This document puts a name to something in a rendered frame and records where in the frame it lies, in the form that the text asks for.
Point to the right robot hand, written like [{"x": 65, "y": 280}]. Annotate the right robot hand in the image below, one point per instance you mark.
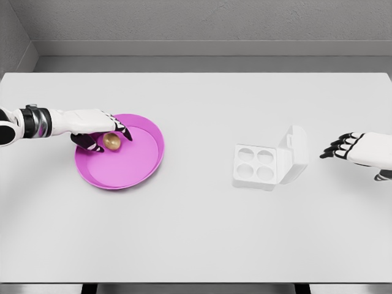
[{"x": 372, "y": 150}]

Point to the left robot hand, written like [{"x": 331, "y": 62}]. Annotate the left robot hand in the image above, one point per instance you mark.
[{"x": 92, "y": 122}]

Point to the brown egg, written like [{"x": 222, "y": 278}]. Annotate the brown egg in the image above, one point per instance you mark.
[{"x": 111, "y": 141}]

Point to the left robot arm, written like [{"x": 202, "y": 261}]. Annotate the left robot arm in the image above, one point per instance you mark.
[{"x": 27, "y": 124}]

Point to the white egg box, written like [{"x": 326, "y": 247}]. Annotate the white egg box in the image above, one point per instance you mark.
[{"x": 269, "y": 162}]

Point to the pink round plate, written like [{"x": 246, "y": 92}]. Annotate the pink round plate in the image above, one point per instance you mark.
[{"x": 128, "y": 159}]

